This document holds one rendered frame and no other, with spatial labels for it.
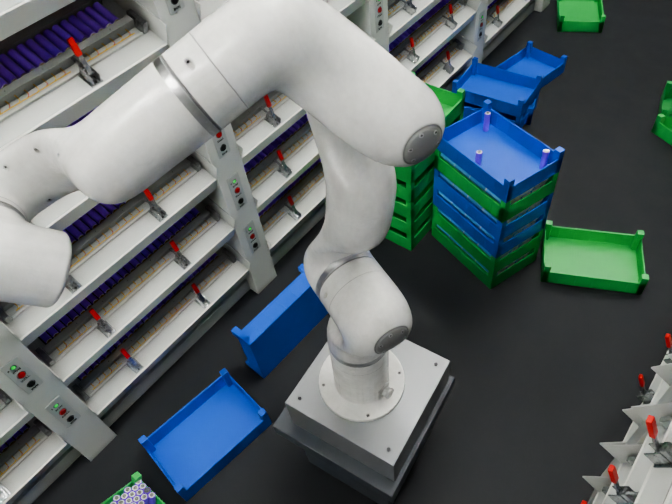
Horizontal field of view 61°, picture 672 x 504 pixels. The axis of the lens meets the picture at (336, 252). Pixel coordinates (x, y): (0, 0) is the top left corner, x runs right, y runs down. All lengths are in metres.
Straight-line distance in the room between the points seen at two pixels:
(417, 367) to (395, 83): 0.82
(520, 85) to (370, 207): 1.87
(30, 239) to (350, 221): 0.39
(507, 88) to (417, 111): 1.96
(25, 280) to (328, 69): 0.37
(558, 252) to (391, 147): 1.47
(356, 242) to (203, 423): 1.06
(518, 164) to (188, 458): 1.25
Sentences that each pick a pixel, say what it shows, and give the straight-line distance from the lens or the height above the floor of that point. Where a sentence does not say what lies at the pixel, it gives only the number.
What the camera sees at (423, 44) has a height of 0.35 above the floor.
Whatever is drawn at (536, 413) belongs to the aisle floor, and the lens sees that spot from 1.72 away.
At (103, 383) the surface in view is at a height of 0.16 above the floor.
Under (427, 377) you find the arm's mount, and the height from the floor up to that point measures 0.38.
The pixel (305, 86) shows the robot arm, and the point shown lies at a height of 1.21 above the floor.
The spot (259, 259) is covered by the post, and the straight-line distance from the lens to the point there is 1.86.
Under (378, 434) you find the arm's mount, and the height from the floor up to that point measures 0.38.
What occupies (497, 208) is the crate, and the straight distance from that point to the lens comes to 1.65.
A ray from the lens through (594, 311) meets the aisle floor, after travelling 1.94.
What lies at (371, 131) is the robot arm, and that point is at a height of 1.16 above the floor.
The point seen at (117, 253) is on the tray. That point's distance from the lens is 1.47.
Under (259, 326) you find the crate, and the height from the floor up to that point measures 0.20.
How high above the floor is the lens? 1.54
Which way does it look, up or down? 50 degrees down
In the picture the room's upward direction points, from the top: 9 degrees counter-clockwise
